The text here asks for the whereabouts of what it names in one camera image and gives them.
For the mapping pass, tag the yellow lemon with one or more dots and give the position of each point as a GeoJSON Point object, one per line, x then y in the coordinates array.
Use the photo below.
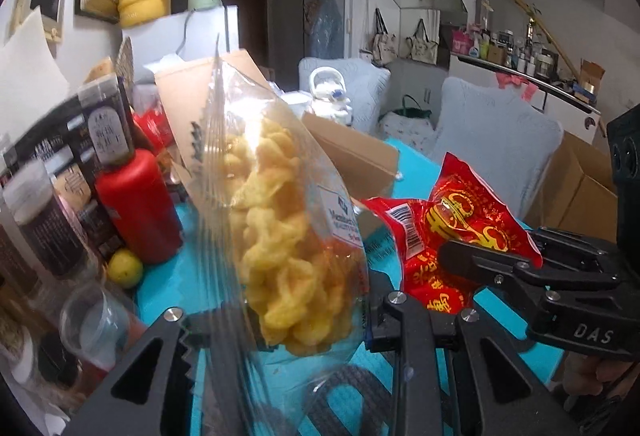
{"type": "Point", "coordinates": [125, 268]}

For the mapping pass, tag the red yellow print snack packet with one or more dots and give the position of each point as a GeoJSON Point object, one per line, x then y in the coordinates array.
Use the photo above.
{"type": "Point", "coordinates": [450, 216]}

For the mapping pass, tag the large grey covered chair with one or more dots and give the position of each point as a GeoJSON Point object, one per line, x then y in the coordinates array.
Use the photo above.
{"type": "Point", "coordinates": [495, 146]}

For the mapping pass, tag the pink bow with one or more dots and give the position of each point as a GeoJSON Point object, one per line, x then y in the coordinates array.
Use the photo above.
{"type": "Point", "coordinates": [517, 83]}

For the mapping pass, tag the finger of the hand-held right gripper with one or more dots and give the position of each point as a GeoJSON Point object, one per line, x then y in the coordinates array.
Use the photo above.
{"type": "Point", "coordinates": [480, 266]}
{"type": "Point", "coordinates": [575, 251]}

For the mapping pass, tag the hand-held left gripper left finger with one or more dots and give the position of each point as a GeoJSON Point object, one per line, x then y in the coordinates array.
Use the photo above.
{"type": "Point", "coordinates": [170, 331]}

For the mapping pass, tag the large brown cardboard box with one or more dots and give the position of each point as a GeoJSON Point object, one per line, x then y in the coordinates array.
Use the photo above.
{"type": "Point", "coordinates": [570, 186]}

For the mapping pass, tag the black coffee bag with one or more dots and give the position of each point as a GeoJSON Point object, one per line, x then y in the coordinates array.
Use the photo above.
{"type": "Point", "coordinates": [40, 221]}

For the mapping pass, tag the white cabinet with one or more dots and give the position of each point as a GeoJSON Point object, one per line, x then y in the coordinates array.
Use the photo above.
{"type": "Point", "coordinates": [565, 113]}

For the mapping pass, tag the white fridge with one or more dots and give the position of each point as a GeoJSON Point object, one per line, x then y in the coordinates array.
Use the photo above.
{"type": "Point", "coordinates": [205, 31]}

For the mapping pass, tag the clear plastic cup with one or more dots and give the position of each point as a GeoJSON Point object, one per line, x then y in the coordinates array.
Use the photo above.
{"type": "Point", "coordinates": [95, 326]}

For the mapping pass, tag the row of bottles and jars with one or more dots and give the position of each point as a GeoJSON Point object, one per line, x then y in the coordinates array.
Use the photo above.
{"type": "Point", "coordinates": [505, 48]}

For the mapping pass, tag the person's right hand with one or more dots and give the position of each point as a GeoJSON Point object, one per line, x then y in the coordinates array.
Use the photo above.
{"type": "Point", "coordinates": [590, 378]}

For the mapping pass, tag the red plastic bag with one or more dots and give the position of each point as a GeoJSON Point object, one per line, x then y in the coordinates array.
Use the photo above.
{"type": "Point", "coordinates": [150, 128]}

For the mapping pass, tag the bamboo pole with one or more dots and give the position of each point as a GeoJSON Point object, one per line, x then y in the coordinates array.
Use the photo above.
{"type": "Point", "coordinates": [530, 6]}

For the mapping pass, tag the beige tote bag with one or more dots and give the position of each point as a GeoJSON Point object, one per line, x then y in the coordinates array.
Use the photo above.
{"type": "Point", "coordinates": [385, 43]}
{"type": "Point", "coordinates": [421, 47]}

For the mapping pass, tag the black packet grey label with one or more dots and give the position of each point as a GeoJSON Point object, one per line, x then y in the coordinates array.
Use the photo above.
{"type": "Point", "coordinates": [107, 126]}

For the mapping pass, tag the brown door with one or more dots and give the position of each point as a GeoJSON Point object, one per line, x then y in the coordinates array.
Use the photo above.
{"type": "Point", "coordinates": [247, 26]}

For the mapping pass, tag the blue plastic wrapped bundle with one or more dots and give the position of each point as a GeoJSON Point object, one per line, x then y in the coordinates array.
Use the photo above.
{"type": "Point", "coordinates": [325, 21]}

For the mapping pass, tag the red bottle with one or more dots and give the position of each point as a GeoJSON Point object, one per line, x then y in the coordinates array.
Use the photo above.
{"type": "Point", "coordinates": [140, 211]}

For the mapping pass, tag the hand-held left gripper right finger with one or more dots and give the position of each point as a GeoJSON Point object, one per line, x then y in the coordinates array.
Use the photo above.
{"type": "Point", "coordinates": [415, 341]}

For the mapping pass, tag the small grey covered chair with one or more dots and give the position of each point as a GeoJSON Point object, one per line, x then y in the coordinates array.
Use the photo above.
{"type": "Point", "coordinates": [365, 86]}

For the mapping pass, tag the cream thermal jug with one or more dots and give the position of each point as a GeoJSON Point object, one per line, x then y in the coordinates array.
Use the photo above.
{"type": "Point", "coordinates": [330, 96]}

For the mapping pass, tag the clear waffle packet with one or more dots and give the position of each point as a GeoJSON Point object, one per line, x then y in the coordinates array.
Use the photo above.
{"type": "Point", "coordinates": [280, 241]}

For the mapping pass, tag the small open cardboard box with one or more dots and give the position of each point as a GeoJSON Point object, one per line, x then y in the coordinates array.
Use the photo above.
{"type": "Point", "coordinates": [590, 81]}

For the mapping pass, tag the white paper sheet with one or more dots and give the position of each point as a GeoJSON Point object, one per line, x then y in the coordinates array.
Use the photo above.
{"type": "Point", "coordinates": [30, 66]}

